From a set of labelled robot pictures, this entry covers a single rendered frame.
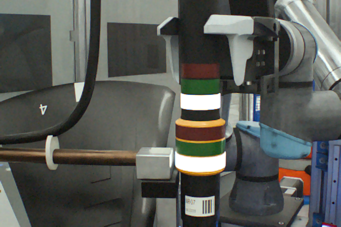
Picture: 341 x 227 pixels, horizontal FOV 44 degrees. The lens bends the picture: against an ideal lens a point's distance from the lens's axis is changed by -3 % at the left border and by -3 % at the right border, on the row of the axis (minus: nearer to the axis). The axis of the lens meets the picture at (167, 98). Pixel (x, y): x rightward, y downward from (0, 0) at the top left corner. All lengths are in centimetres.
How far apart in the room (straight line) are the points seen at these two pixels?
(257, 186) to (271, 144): 54
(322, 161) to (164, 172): 93
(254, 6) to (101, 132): 22
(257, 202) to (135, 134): 71
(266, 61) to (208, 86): 12
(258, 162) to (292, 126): 53
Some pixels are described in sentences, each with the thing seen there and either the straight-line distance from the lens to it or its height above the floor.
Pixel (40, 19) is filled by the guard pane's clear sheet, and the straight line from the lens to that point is 112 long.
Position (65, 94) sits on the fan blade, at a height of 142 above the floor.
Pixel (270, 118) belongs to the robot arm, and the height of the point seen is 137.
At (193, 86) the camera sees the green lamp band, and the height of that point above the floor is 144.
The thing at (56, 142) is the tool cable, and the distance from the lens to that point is 41.
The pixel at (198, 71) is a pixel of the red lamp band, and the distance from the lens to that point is 35.
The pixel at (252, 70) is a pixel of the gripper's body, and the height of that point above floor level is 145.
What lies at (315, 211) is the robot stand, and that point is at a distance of 133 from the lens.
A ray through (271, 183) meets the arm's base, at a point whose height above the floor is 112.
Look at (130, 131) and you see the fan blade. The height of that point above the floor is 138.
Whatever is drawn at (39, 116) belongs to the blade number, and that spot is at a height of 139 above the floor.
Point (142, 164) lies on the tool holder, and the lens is 37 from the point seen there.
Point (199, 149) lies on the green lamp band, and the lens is 36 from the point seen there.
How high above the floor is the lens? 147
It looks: 7 degrees down
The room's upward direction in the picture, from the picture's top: 1 degrees counter-clockwise
